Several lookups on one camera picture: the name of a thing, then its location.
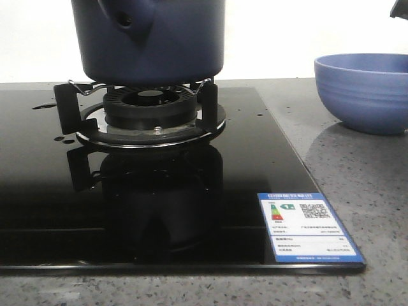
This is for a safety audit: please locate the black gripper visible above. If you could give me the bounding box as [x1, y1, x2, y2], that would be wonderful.
[390, 0, 408, 18]

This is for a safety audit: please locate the light blue plastic bowl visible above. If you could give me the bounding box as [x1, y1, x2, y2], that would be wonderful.
[314, 53, 407, 135]

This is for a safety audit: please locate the dark blue cooking pot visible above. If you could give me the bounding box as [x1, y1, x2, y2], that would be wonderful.
[71, 1, 226, 85]

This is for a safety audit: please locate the right black pot support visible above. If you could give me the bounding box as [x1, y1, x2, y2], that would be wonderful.
[54, 78, 226, 149]

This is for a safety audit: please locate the blue energy label sticker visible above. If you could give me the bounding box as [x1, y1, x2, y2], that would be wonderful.
[258, 193, 365, 264]

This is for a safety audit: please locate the right black gas burner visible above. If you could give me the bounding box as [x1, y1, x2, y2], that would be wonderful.
[103, 86, 197, 130]

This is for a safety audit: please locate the black glass gas stove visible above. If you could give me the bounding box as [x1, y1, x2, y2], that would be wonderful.
[1, 87, 366, 275]

